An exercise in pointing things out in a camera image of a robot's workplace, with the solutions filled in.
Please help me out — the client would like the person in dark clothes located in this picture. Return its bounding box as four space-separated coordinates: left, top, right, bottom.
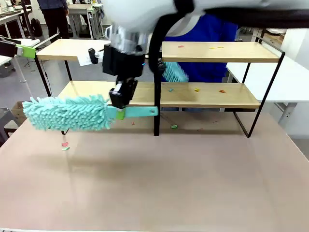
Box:
37 0 70 41

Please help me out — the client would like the white table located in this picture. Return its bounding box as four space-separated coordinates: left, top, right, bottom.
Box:
0 38 41 84
225 61 309 136

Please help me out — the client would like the wooden workbench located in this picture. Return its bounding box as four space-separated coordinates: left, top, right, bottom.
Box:
255 28 288 45

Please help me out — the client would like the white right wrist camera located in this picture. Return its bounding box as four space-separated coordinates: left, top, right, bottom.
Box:
78 48 105 67

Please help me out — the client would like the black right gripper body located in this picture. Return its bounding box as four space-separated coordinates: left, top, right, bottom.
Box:
102 44 145 78

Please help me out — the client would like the white workbench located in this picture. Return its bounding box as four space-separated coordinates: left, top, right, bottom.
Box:
0 9 32 39

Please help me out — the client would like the person in blue jacket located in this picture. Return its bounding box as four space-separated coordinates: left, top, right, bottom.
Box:
160 13 239 84

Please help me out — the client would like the teal microfibre duster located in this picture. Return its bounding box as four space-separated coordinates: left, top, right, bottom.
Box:
22 94 159 131
162 61 189 83

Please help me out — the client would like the black backpack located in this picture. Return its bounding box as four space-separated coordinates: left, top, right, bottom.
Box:
30 18 43 37

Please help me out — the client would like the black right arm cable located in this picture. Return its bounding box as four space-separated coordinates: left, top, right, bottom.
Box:
148 7 309 73

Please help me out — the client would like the cardboard box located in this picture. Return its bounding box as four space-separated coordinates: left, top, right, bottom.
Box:
11 101 31 124

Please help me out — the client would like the grey metal table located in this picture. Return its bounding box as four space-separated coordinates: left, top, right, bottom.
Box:
67 3 104 40

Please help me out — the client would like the grey stool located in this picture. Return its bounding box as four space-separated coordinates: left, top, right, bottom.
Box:
0 107 20 147

